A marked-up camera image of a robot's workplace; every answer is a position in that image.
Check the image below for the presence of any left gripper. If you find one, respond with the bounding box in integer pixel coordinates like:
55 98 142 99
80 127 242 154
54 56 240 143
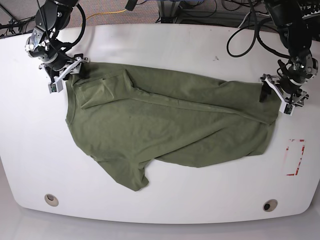
259 67 309 105

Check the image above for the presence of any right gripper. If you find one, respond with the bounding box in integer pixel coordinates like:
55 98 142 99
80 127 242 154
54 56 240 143
38 52 90 78

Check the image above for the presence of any olive green T-shirt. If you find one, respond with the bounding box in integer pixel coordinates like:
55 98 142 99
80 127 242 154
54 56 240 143
65 62 281 191

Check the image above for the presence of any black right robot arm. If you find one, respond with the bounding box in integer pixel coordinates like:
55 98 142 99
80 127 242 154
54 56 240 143
25 0 86 81

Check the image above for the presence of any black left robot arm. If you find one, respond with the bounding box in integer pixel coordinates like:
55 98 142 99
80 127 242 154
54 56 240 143
257 0 319 105

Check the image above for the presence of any red tape rectangle marking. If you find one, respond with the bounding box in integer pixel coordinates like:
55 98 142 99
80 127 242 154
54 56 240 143
283 139 306 176

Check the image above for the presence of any black tripod stand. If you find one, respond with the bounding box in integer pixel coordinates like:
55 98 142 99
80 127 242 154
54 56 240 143
0 4 36 39

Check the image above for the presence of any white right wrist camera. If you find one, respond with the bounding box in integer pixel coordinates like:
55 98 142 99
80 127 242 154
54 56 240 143
48 56 89 94

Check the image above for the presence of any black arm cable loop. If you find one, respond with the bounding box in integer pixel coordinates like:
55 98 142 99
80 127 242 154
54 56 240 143
226 0 266 58

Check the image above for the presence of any yellow floor cable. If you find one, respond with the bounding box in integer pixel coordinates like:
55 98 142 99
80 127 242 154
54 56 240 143
86 8 128 21

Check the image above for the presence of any aluminium frame base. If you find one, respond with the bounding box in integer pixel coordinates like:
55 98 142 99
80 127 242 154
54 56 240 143
155 0 190 24

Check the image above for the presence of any right table cable grommet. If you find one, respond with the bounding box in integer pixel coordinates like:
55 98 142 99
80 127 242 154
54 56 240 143
262 199 278 212

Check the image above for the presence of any table cable grommet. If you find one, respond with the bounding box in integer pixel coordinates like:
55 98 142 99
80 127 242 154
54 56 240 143
44 194 59 207
262 199 278 212

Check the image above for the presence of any left table cable grommet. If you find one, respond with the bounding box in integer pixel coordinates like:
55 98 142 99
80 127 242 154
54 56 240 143
44 194 59 207

